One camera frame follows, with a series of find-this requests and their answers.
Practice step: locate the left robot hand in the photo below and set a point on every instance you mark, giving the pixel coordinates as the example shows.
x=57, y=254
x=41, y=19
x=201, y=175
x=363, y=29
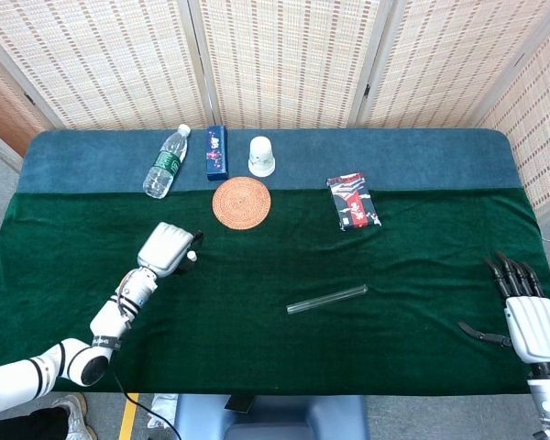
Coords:
x=165, y=249

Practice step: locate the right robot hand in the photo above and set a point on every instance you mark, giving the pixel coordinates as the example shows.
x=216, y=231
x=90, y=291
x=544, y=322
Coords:
x=536, y=325

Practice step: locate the small white cap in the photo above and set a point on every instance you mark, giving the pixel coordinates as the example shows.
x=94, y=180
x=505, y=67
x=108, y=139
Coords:
x=191, y=256

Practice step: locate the clear glass tube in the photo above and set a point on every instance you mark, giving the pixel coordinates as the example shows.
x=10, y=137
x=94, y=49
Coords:
x=325, y=300

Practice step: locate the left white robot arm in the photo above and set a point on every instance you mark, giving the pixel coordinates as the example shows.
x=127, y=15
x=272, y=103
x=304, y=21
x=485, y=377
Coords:
x=105, y=321

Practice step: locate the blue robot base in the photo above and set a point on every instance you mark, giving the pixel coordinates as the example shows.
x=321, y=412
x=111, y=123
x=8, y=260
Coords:
x=275, y=419

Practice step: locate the clear plastic water bottle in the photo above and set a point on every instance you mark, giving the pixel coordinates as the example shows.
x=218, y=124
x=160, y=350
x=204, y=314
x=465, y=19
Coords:
x=158, y=179

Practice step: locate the round woven rattan coaster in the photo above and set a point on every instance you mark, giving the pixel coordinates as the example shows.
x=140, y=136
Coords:
x=241, y=202

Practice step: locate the blue floral print box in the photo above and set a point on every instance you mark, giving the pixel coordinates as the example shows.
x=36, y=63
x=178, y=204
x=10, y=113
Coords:
x=217, y=156

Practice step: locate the white paper cup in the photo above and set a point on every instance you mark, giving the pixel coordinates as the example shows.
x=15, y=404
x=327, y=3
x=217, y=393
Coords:
x=261, y=153

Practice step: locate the green velvet cloth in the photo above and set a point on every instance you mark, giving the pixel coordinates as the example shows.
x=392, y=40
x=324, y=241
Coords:
x=279, y=348

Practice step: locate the white crumpled paper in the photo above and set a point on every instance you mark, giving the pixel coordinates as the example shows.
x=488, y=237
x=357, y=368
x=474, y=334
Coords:
x=165, y=408

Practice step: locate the small black flat plate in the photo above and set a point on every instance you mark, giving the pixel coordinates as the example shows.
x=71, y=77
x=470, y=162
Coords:
x=238, y=402

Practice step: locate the white sneaker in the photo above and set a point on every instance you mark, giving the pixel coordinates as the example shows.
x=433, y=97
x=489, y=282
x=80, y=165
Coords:
x=75, y=417

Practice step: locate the black red patterned packet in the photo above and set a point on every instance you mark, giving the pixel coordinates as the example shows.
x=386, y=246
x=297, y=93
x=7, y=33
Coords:
x=354, y=204

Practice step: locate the bamboo folding screen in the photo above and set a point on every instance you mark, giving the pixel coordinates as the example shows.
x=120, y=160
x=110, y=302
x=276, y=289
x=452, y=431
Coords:
x=284, y=59

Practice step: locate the blue table cloth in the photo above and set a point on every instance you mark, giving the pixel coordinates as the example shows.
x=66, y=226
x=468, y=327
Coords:
x=371, y=158

